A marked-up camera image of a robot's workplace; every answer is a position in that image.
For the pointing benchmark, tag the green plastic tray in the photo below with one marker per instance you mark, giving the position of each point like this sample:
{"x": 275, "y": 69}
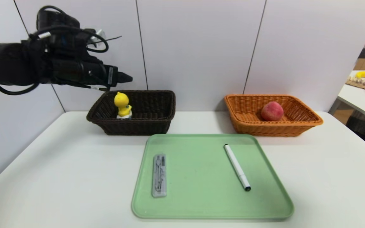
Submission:
{"x": 208, "y": 202}

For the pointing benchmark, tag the dark brown wicker basket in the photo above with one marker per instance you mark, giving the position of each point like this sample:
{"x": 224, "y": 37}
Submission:
{"x": 147, "y": 125}

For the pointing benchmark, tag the small grey lead box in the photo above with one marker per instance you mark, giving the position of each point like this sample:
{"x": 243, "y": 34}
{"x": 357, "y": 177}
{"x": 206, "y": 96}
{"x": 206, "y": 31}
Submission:
{"x": 163, "y": 161}

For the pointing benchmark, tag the black left camera bracket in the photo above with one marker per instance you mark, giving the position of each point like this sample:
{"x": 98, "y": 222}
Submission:
{"x": 71, "y": 47}

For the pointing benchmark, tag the white marker pen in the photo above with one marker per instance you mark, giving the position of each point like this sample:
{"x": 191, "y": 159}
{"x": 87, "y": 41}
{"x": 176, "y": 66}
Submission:
{"x": 236, "y": 166}

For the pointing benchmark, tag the orange wicker basket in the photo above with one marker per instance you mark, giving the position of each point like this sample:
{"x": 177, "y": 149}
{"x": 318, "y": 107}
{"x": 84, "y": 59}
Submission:
{"x": 265, "y": 128}

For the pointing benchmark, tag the clear plastic compass case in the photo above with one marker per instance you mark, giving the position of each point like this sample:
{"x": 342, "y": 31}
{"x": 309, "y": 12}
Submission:
{"x": 156, "y": 192}

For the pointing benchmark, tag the brown egg carton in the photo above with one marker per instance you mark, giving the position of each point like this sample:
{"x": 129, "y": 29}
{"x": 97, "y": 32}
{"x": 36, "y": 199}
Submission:
{"x": 356, "y": 83}

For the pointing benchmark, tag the orange and black left arm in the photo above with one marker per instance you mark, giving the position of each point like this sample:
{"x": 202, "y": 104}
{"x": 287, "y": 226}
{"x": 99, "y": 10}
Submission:
{"x": 5, "y": 63}

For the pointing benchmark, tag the red peach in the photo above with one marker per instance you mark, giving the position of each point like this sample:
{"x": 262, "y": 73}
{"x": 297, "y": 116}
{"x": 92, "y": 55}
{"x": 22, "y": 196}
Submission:
{"x": 272, "y": 111}

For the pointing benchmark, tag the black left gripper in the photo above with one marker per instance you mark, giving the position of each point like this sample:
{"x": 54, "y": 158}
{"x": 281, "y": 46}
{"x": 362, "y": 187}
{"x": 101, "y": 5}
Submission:
{"x": 112, "y": 76}

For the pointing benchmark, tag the yellow duck toy car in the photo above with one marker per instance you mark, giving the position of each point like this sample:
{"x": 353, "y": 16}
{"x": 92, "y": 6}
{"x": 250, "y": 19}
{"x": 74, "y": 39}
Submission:
{"x": 122, "y": 101}

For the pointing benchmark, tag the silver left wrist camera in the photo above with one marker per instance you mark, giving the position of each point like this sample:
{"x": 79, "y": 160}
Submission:
{"x": 97, "y": 36}

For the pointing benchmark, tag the white background table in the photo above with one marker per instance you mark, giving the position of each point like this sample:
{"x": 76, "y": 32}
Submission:
{"x": 360, "y": 101}

